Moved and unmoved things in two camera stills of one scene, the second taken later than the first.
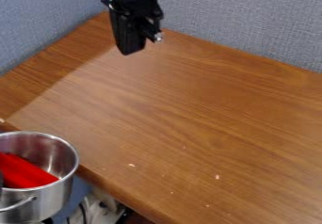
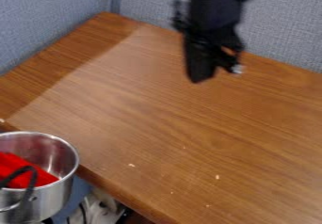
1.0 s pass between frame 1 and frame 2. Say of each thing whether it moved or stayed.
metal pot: stayed
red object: stayed
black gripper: moved
